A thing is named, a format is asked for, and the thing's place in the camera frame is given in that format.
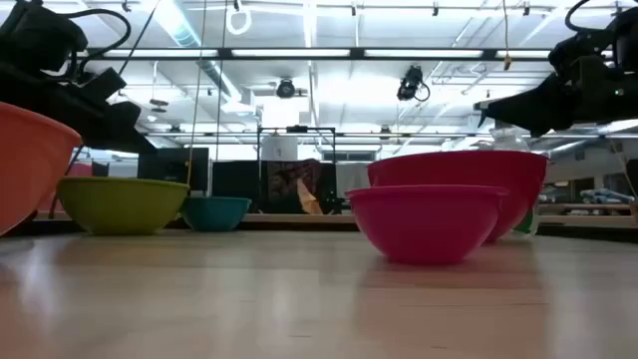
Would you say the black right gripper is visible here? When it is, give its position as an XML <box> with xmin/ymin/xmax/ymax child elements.
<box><xmin>483</xmin><ymin>28</ymin><xmax>638</xmax><ymax>139</ymax></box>

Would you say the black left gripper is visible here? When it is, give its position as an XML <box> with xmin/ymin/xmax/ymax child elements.
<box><xmin>0</xmin><ymin>67</ymin><xmax>158</xmax><ymax>155</ymax></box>

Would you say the yellow-green plastic bowl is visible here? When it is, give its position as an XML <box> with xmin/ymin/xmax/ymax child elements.
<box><xmin>56</xmin><ymin>177</ymin><xmax>191</xmax><ymax>236</ymax></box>

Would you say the orange plastic bowl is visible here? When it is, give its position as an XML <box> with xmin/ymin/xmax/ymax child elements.
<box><xmin>0</xmin><ymin>102</ymin><xmax>83</xmax><ymax>236</ymax></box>

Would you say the teal plastic bowl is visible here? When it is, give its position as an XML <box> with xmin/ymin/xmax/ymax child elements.
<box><xmin>180</xmin><ymin>195</ymin><xmax>252</xmax><ymax>232</ymax></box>

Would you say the pink plastic bowl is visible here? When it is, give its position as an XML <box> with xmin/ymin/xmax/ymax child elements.
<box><xmin>344</xmin><ymin>184</ymin><xmax>510</xmax><ymax>266</ymax></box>

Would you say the green spray bottle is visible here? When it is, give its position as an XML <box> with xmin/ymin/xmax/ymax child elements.
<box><xmin>473</xmin><ymin>98</ymin><xmax>543</xmax><ymax>236</ymax></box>

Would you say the black computer monitor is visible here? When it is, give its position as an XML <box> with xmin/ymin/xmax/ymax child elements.
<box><xmin>137</xmin><ymin>147</ymin><xmax>211</xmax><ymax>193</ymax></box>

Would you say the yellow hanging tag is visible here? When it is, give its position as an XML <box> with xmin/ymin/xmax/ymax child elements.
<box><xmin>501</xmin><ymin>0</ymin><xmax>513</xmax><ymax>72</ymax></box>

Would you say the large red plastic bowl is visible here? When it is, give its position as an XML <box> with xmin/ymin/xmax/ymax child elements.
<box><xmin>367</xmin><ymin>150</ymin><xmax>550</xmax><ymax>245</ymax></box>

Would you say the blue white object on bench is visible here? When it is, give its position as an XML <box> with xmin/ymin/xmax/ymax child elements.
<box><xmin>579</xmin><ymin>187</ymin><xmax>637</xmax><ymax>205</ymax></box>

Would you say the black partition panel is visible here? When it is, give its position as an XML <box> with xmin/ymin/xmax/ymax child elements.
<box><xmin>210</xmin><ymin>160</ymin><xmax>261</xmax><ymax>201</ymax></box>

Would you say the round black ceiling fixture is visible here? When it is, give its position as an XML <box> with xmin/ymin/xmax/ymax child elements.
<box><xmin>275</xmin><ymin>78</ymin><xmax>297</xmax><ymax>100</ymax></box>

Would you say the tan folded paper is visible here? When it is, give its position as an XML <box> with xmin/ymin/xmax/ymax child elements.
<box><xmin>296</xmin><ymin>179</ymin><xmax>326</xmax><ymax>216</ymax></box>

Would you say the yellow hanging cable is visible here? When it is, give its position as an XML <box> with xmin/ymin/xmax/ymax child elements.
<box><xmin>185</xmin><ymin>0</ymin><xmax>208</xmax><ymax>186</ymax></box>

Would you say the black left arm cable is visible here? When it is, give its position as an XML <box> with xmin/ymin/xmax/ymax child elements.
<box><xmin>63</xmin><ymin>8</ymin><xmax>133</xmax><ymax>77</ymax></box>

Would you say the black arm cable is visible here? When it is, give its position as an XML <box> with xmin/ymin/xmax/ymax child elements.
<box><xmin>63</xmin><ymin>8</ymin><xmax>133</xmax><ymax>77</ymax></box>
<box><xmin>563</xmin><ymin>0</ymin><xmax>602</xmax><ymax>35</ymax></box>

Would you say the black hanging cable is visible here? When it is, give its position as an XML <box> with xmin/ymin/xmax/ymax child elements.
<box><xmin>47</xmin><ymin>0</ymin><xmax>161</xmax><ymax>219</ymax></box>

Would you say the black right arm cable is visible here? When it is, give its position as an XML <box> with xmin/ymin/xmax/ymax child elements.
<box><xmin>563</xmin><ymin>0</ymin><xmax>602</xmax><ymax>35</ymax></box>

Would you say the black overhead camera with cable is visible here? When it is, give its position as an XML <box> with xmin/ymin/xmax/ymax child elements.
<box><xmin>396</xmin><ymin>65</ymin><xmax>432</xmax><ymax>103</ymax></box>

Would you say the white hanging ring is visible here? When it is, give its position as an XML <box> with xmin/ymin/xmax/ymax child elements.
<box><xmin>224</xmin><ymin>1</ymin><xmax>253</xmax><ymax>37</ymax></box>

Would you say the black overhead frame bar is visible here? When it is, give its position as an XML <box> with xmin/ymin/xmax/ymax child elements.
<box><xmin>74</xmin><ymin>47</ymin><xmax>615</xmax><ymax>63</ymax></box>

